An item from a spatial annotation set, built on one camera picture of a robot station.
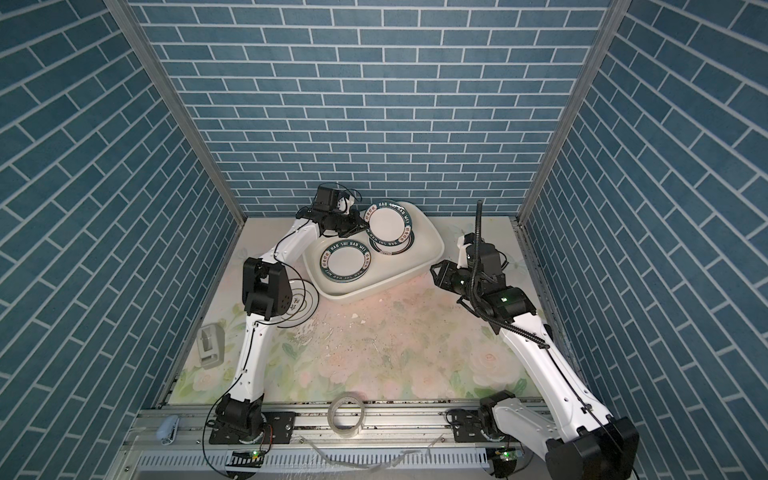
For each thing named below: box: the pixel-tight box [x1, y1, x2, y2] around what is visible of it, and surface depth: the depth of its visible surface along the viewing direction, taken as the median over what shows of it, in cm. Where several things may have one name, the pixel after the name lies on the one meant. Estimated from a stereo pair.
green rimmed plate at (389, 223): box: [364, 201, 413, 246], surface depth 108 cm
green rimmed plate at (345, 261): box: [320, 239, 372, 283], surface depth 107 cm
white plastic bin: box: [302, 201, 445, 302], surface depth 107 cm
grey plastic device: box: [197, 323, 225, 369], surface depth 86 cm
